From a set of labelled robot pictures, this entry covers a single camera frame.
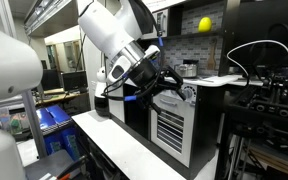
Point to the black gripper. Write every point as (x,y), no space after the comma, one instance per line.
(147,76)

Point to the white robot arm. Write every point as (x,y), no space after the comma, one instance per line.
(107,30)

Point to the grey stove knob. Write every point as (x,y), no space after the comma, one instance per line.
(190,91)

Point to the steel pot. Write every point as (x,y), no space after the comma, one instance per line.
(185,70)

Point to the white toy kitchen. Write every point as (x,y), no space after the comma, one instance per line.
(210,80)

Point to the white door with dispenser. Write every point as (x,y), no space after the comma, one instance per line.
(117,111)

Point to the white oven door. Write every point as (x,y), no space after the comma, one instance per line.
(184,146)

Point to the white toy microwave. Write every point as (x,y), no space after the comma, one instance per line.
(155,36)

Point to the wooden utensil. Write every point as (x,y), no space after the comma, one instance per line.
(212,53)

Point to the yellow toy lemon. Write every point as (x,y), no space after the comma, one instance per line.
(205,24)

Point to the black computer monitor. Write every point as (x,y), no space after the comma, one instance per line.
(50,80)
(74,81)

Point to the black 3D printer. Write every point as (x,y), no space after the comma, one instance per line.
(274,96)

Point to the wooden desk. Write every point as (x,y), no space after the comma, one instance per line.
(55,97)

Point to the white tube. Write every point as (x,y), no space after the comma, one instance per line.
(266,40)

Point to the blue storage bin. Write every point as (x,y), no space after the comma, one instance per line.
(62,143)
(52,116)

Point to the wooden board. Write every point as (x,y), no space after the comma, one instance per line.
(277,160)

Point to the overhead metal shelf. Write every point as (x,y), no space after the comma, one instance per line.
(50,16)

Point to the aluminium frame post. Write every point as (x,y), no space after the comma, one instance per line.
(34,133)

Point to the grey base plate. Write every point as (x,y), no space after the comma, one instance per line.
(47,166)

